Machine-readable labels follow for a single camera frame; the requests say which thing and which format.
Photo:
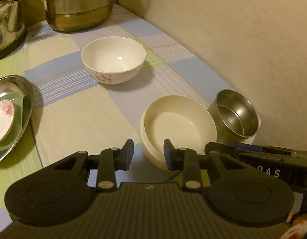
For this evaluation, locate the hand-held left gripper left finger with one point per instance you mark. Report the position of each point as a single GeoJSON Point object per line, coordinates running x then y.
{"type": "Point", "coordinates": [130, 153]}

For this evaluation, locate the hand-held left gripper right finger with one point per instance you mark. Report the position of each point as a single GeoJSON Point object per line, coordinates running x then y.
{"type": "Point", "coordinates": [167, 155]}

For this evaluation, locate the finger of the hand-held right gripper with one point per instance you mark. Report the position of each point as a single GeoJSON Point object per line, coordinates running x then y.
{"type": "Point", "coordinates": [218, 148]}
{"type": "Point", "coordinates": [246, 147]}

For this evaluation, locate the small stainless steel cup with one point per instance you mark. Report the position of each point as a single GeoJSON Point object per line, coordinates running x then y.
{"type": "Point", "coordinates": [233, 119]}

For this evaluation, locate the cream ribbed bowl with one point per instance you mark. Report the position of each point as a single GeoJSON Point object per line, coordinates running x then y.
{"type": "Point", "coordinates": [178, 122]}

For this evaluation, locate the white floral bowl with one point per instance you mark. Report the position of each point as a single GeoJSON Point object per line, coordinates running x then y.
{"type": "Point", "coordinates": [113, 57]}

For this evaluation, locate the green square plate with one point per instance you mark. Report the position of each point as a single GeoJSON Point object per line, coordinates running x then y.
{"type": "Point", "coordinates": [20, 109]}

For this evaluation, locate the large stainless steel basin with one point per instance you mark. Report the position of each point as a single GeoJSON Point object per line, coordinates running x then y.
{"type": "Point", "coordinates": [24, 84]}

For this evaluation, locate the small floral saucer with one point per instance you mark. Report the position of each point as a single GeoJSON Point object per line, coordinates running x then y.
{"type": "Point", "coordinates": [1, 119]}

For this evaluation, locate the checked tablecloth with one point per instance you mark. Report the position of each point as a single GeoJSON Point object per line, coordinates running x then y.
{"type": "Point", "coordinates": [93, 119]}

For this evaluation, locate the stainless steel steamer pot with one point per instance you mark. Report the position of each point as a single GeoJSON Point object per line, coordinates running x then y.
{"type": "Point", "coordinates": [78, 7]}

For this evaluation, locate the stainless steel kettle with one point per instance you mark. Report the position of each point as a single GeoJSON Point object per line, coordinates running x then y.
{"type": "Point", "coordinates": [6, 27]}

